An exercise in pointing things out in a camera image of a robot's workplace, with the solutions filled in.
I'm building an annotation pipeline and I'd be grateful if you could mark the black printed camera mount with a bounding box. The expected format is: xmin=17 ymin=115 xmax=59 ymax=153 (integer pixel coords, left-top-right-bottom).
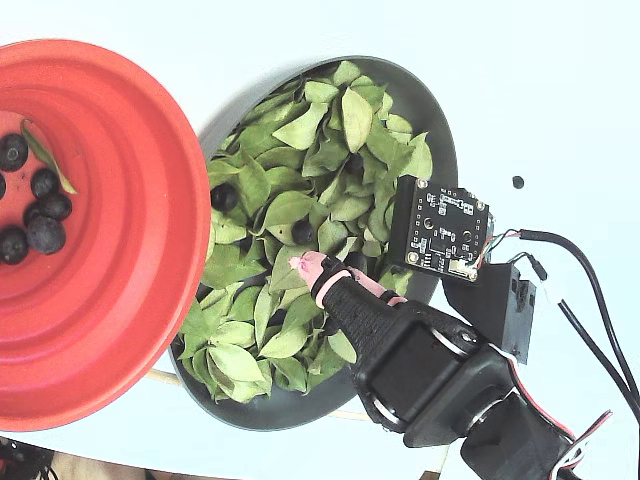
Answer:
xmin=442 ymin=262 xmax=539 ymax=366

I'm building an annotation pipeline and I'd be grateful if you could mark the dark grey round bowl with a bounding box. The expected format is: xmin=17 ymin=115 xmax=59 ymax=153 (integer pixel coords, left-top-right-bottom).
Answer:
xmin=167 ymin=54 xmax=459 ymax=432

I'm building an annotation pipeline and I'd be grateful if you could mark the multicoloured camera wire bundle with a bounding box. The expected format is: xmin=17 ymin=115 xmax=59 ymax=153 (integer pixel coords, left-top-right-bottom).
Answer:
xmin=469 ymin=228 xmax=524 ymax=276

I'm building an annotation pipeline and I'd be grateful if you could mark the pile of green leaves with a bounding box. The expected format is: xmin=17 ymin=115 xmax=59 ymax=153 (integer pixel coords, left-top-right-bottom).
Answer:
xmin=177 ymin=59 xmax=435 ymax=404

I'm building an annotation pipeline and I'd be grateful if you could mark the red collapsible ribbed cup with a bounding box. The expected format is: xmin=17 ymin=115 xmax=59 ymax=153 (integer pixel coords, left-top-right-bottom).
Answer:
xmin=0 ymin=38 xmax=212 ymax=432

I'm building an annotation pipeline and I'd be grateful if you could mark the beige speckled rug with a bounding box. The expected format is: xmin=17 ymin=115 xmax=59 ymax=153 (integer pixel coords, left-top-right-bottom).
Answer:
xmin=47 ymin=449 xmax=216 ymax=480

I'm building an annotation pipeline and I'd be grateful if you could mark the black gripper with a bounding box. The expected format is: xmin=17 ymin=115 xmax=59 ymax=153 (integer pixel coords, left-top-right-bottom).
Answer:
xmin=288 ymin=251 xmax=514 ymax=449

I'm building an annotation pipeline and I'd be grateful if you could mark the narrow green leaf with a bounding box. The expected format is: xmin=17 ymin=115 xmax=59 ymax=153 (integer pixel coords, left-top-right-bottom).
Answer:
xmin=19 ymin=119 xmax=80 ymax=196

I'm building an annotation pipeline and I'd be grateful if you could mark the red white black servo wire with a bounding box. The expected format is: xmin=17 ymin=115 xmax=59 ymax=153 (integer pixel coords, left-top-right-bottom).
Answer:
xmin=502 ymin=349 xmax=615 ymax=480

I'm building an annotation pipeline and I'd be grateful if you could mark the black cable tangle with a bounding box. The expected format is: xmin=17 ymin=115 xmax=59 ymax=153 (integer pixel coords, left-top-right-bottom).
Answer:
xmin=0 ymin=435 xmax=57 ymax=480

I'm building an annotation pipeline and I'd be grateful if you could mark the black cable with plug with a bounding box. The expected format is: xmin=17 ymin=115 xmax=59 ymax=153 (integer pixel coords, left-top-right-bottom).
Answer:
xmin=519 ymin=252 xmax=640 ymax=409

